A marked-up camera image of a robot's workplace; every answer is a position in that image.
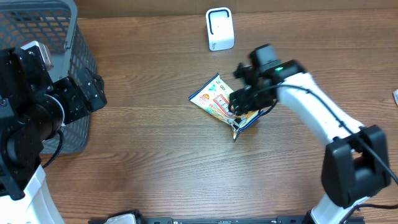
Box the colourful wet wipes pack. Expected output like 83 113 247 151
188 73 266 141

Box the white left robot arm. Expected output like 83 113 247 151
1 44 107 223

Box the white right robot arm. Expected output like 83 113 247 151
228 44 397 223

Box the white barcode scanner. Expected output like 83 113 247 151
205 7 234 51

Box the white object at right edge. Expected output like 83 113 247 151
392 90 398 105

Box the grey plastic mesh basket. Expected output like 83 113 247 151
0 0 98 155

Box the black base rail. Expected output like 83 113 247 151
88 209 313 224

